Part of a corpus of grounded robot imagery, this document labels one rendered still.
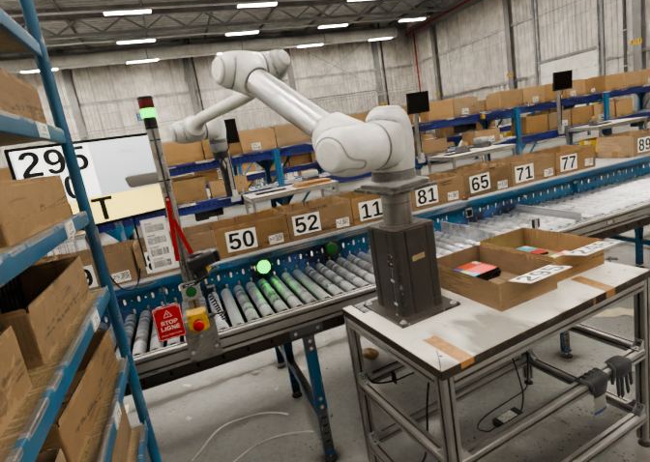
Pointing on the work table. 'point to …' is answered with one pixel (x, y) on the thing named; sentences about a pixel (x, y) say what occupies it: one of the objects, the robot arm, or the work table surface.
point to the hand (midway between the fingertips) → (228, 188)
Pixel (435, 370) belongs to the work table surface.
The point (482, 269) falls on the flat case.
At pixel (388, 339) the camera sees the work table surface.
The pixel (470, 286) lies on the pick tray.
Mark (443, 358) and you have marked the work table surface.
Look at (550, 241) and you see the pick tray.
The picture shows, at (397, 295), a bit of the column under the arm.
